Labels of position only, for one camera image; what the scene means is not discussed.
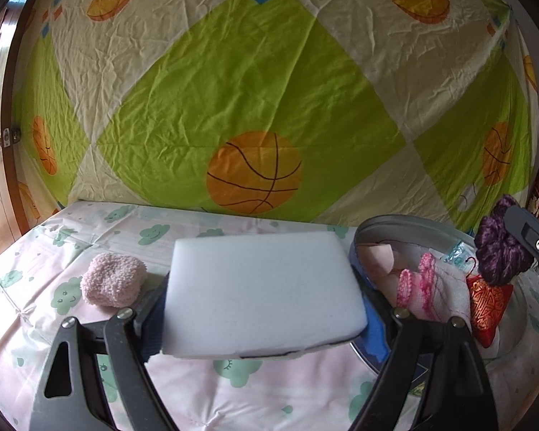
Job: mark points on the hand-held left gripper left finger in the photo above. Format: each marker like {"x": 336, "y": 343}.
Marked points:
{"x": 153, "y": 328}

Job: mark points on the round metal tin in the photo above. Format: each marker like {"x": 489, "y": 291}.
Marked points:
{"x": 408, "y": 220}

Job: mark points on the white foam sponge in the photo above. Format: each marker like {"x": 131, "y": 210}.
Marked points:
{"x": 260, "y": 292}

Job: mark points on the purple velvet scrunchie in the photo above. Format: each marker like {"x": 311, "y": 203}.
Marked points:
{"x": 498, "y": 247}

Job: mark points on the basketball print hanging sheet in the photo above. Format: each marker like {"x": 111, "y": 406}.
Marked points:
{"x": 251, "y": 76}

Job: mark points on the clear blue plastic packet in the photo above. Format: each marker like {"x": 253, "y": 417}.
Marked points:
{"x": 456, "y": 251}

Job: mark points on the metal door latch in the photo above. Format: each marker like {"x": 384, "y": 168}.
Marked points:
{"x": 10, "y": 137}

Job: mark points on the pink fuzzy sock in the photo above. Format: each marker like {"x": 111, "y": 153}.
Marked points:
{"x": 112, "y": 280}

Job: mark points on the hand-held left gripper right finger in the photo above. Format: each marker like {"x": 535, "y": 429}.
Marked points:
{"x": 375, "y": 328}

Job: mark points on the red embroidered pouch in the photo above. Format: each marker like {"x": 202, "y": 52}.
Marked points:
{"x": 487, "y": 301}

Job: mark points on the cloud print bed sheet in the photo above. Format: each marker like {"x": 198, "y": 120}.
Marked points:
{"x": 251, "y": 395}

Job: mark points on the pale beige makeup sponge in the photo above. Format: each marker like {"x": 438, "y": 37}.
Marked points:
{"x": 377, "y": 258}

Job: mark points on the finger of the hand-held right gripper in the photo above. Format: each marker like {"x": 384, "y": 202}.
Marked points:
{"x": 532, "y": 233}

